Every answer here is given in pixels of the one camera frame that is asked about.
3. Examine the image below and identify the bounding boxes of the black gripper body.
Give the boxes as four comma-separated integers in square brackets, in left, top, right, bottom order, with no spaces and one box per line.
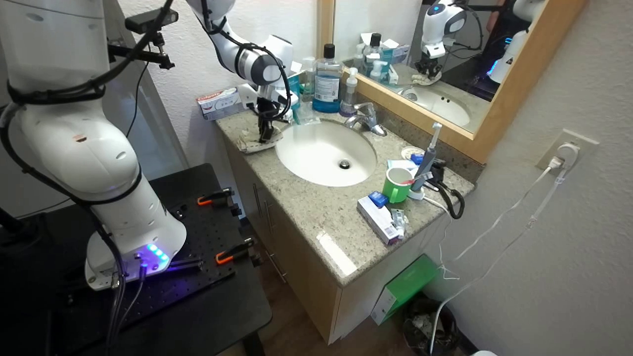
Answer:
[254,97,281,131]

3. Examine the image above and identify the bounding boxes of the cream striped cloth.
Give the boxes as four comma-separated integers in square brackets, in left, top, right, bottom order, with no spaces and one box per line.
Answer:
[236,121,287,156]

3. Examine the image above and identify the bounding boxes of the small white cardboard box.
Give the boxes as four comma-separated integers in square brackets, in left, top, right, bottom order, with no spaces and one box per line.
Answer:
[196,85,244,123]

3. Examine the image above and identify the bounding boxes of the white oval sink basin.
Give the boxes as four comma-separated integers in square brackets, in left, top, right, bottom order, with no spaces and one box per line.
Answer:
[273,119,380,190]

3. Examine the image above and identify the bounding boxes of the blue mouthwash bottle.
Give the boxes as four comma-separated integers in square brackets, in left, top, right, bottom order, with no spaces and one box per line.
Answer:
[311,42,347,115]

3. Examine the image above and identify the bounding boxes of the orange black clamp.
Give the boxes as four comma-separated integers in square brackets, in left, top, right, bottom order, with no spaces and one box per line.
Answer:
[214,238,258,269]
[194,188,238,210]

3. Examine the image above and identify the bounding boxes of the small clear pump bottle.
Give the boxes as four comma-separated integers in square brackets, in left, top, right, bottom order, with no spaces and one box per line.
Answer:
[341,65,360,119]

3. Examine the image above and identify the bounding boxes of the chrome faucet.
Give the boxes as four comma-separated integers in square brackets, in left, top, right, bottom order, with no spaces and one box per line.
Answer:
[343,101,388,139]

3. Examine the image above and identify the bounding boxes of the wooden vanity cabinet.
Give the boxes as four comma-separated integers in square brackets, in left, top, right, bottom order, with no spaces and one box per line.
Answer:
[220,141,457,346]

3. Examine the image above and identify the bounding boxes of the white paper strip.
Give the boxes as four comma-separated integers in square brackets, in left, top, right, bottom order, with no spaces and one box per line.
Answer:
[317,230,360,279]

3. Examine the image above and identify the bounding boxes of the green mug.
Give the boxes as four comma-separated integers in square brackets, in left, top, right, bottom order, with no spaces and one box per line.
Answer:
[382,164,418,208]

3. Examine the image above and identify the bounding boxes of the white blue carton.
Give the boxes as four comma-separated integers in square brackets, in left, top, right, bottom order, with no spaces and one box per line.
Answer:
[356,194,406,247]

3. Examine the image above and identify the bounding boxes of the clear plastic wrapper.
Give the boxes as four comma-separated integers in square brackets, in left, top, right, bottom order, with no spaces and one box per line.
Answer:
[388,206,412,240]

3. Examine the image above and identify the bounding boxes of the electric toothbrush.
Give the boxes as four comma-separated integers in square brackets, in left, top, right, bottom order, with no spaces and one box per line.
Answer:
[408,121,445,202]

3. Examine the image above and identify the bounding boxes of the black robot table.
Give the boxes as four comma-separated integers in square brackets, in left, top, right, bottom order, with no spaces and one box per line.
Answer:
[0,162,275,356]

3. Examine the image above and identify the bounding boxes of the green cardboard box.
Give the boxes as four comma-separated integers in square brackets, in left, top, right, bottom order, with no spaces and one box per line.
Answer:
[372,253,443,327]

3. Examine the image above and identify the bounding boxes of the wood framed mirror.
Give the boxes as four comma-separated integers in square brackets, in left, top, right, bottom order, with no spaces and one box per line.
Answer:
[315,0,590,164]

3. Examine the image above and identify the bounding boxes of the black trash bin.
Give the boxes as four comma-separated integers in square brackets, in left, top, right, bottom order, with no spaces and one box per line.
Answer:
[402,295,465,356]

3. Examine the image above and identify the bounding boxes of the white charger plug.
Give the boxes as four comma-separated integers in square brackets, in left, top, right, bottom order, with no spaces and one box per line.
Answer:
[556,141,582,168]

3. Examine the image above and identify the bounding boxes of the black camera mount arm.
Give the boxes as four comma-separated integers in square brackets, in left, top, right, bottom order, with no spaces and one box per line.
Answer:
[107,38,178,71]

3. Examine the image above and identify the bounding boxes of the black stereo camera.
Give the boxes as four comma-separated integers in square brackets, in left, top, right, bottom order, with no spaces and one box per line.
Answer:
[123,6,180,36]

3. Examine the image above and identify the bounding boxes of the black power cord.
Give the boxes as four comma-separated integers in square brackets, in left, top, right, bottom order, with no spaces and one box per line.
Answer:
[424,160,467,222]

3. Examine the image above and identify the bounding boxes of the white cable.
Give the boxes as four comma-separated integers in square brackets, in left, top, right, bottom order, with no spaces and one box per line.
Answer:
[451,160,562,263]
[428,164,570,356]

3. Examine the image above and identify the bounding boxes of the white wall outlet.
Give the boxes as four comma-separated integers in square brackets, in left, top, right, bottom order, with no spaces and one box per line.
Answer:
[534,127,602,176]

